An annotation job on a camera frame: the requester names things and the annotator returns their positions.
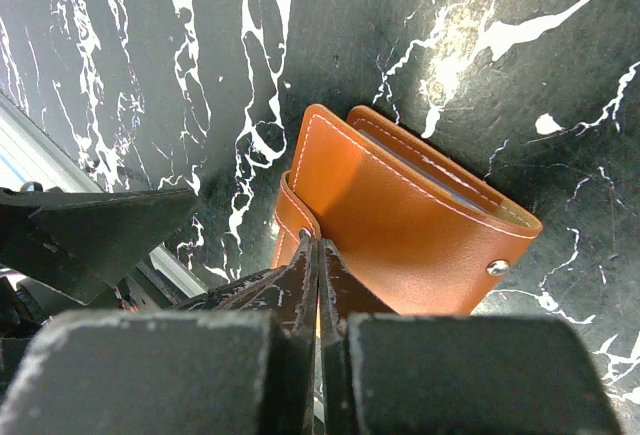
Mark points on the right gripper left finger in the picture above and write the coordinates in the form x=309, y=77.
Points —
x=238, y=360

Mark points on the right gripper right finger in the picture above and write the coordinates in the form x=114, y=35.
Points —
x=385, y=373

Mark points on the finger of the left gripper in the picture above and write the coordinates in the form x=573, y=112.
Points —
x=80, y=244

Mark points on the brown leather card holder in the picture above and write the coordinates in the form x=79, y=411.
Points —
x=422, y=233

